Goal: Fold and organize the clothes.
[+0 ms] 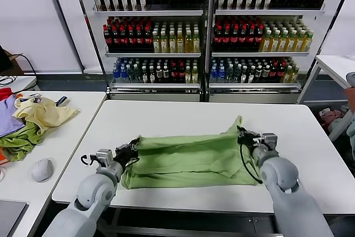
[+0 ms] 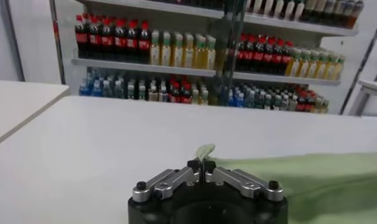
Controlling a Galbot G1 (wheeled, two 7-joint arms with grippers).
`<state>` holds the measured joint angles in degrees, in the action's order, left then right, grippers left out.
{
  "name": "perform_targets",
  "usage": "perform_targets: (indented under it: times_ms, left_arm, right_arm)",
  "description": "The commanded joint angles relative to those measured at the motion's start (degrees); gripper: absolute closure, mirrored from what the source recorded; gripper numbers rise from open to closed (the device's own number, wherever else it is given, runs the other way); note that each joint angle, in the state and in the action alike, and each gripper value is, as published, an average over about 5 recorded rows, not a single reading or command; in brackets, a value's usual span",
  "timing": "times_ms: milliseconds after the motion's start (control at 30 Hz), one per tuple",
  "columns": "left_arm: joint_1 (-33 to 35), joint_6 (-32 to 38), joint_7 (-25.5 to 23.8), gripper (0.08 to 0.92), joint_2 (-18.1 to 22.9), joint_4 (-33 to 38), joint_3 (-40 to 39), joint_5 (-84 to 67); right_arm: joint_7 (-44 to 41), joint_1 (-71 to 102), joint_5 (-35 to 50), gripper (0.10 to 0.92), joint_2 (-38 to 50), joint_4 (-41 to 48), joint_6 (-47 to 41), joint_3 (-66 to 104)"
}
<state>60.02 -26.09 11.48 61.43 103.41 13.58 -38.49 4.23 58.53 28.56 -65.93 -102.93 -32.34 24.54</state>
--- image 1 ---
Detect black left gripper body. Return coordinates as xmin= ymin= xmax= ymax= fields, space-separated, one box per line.
xmin=113 ymin=144 xmax=137 ymax=165

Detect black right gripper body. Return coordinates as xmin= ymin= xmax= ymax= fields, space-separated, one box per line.
xmin=240 ymin=130 xmax=263 ymax=147

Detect light green polo shirt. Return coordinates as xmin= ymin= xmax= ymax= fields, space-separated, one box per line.
xmin=121 ymin=114 xmax=263 ymax=190

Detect navy white striped cloth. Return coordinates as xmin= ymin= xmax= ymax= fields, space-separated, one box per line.
xmin=55 ymin=95 xmax=69 ymax=108

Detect white computer mouse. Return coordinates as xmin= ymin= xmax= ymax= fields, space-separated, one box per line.
xmin=31 ymin=158 xmax=55 ymax=184

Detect dark red garment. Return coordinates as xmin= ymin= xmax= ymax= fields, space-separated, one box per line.
xmin=321 ymin=110 xmax=344 ymax=123

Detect grey teal garment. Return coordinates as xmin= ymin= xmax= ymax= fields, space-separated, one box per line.
xmin=328 ymin=119 xmax=349 ymax=137

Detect pale yellow shirt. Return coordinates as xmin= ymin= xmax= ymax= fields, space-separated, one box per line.
xmin=13 ymin=95 xmax=81 ymax=135

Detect pale blue garment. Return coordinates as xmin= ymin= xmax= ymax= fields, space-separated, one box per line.
xmin=346 ymin=109 xmax=355 ymax=153

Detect white printed garment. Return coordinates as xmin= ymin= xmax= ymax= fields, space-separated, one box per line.
xmin=21 ymin=92 xmax=45 ymax=105

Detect olive green crumpled garment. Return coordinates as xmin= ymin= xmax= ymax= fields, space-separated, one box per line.
xmin=0 ymin=122 xmax=45 ymax=163

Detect white table with legs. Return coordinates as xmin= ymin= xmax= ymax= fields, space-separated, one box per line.
xmin=295 ymin=53 xmax=355 ymax=143

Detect white beverage display shelf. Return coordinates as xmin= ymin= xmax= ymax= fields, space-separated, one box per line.
xmin=70 ymin=0 xmax=212 ymax=103
xmin=206 ymin=0 xmax=347 ymax=105

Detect purple shirt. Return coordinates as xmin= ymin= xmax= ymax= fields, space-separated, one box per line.
xmin=0 ymin=94 xmax=27 ymax=138

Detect grey laptop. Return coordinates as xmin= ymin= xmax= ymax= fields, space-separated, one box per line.
xmin=0 ymin=199 xmax=30 ymax=237

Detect brown cardboard box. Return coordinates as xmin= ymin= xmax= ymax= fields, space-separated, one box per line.
xmin=7 ymin=52 xmax=25 ymax=73

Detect black monitor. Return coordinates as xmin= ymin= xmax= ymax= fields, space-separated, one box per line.
xmin=0 ymin=44 xmax=13 ymax=73

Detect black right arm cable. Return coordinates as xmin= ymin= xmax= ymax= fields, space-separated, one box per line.
xmin=239 ymin=142 xmax=264 ymax=185

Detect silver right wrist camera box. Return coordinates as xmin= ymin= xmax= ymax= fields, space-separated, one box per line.
xmin=260 ymin=133 xmax=278 ymax=149

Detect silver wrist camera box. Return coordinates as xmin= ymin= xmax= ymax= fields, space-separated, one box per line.
xmin=260 ymin=133 xmax=278 ymax=149
xmin=96 ymin=149 xmax=114 ymax=163

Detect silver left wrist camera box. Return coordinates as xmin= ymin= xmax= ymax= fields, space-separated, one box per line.
xmin=96 ymin=149 xmax=114 ymax=163

